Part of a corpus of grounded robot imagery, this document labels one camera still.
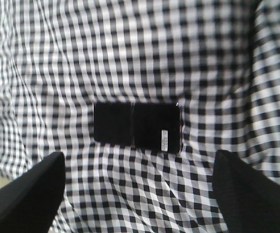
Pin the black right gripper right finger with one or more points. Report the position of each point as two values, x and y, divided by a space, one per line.
248 200

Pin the checkered folded quilt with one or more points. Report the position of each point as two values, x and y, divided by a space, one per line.
219 60

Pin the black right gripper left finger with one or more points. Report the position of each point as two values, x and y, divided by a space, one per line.
30 203

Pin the black smartphone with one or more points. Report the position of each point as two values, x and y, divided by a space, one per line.
148 126

